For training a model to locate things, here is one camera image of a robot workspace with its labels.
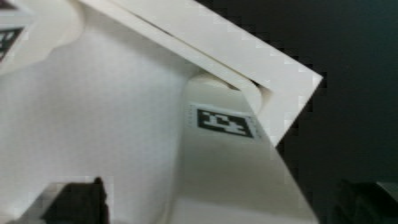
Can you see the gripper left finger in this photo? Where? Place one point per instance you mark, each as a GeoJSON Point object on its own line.
{"type": "Point", "coordinates": [73, 206]}

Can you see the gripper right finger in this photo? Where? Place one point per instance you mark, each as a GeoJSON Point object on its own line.
{"type": "Point", "coordinates": [366, 203]}

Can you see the white desk leg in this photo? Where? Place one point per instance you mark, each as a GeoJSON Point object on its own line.
{"type": "Point", "coordinates": [41, 25]}
{"type": "Point", "coordinates": [234, 186]}

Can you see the white desk top tray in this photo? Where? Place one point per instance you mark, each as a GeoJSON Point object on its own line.
{"type": "Point", "coordinates": [90, 104]}

